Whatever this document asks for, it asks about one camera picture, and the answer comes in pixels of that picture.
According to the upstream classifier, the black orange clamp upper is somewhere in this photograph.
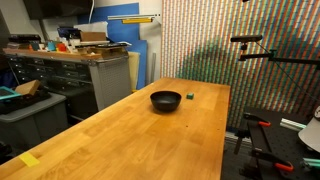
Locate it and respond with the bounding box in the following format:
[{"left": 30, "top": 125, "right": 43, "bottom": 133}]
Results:
[{"left": 243, "top": 112, "right": 271, "bottom": 127}]

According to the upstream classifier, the white lamp shade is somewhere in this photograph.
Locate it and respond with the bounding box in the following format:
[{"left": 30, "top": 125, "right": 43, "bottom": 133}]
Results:
[{"left": 298, "top": 106, "right": 320, "bottom": 153}]

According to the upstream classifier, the brown cardboard box on cabinet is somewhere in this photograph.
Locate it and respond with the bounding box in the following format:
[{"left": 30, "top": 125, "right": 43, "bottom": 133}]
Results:
[{"left": 80, "top": 31, "right": 106, "bottom": 42}]

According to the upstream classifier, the grey plastic storage bin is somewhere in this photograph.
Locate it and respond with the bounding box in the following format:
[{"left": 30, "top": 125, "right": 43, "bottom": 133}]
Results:
[{"left": 0, "top": 93, "right": 68, "bottom": 150}]

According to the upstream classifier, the black orange clamp lower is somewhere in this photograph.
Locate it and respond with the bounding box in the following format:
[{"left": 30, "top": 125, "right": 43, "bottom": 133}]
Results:
[{"left": 251, "top": 148, "right": 294, "bottom": 172}]

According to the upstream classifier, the blue foam board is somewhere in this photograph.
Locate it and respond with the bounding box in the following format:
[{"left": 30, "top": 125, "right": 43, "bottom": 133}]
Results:
[{"left": 91, "top": 3, "right": 147, "bottom": 89}]

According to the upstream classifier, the black bowl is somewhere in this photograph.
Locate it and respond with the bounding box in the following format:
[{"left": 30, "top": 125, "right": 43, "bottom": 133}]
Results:
[{"left": 150, "top": 91, "right": 182, "bottom": 112}]

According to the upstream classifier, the black orange clamp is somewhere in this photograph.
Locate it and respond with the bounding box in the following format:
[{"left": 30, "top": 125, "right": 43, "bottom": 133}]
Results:
[
  {"left": 243, "top": 112, "right": 271, "bottom": 127},
  {"left": 251, "top": 148, "right": 294, "bottom": 172}
]

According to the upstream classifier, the cardboard box on bin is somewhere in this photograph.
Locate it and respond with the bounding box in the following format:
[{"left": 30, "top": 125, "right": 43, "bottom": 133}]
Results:
[{"left": 15, "top": 80, "right": 40, "bottom": 95}]

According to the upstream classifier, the black camera on stand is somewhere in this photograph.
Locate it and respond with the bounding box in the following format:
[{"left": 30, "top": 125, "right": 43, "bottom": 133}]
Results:
[{"left": 230, "top": 35, "right": 263, "bottom": 43}]

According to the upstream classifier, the grey drawer cabinet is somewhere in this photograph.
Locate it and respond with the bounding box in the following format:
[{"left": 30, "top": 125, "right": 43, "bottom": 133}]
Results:
[{"left": 4, "top": 48, "right": 131, "bottom": 120}]

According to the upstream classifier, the green square block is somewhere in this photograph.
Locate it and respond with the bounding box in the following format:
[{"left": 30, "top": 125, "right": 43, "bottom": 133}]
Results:
[{"left": 186, "top": 93, "right": 194, "bottom": 100}]

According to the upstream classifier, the yellow level tool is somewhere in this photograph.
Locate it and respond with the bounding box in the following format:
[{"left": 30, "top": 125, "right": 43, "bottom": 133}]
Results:
[{"left": 121, "top": 18, "right": 153, "bottom": 24}]

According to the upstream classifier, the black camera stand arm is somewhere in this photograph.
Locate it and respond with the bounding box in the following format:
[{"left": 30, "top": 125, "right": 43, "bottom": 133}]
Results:
[{"left": 239, "top": 49, "right": 320, "bottom": 70}]

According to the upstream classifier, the teal tray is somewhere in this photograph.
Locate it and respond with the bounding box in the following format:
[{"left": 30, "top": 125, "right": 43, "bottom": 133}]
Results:
[{"left": 0, "top": 86, "right": 20, "bottom": 100}]

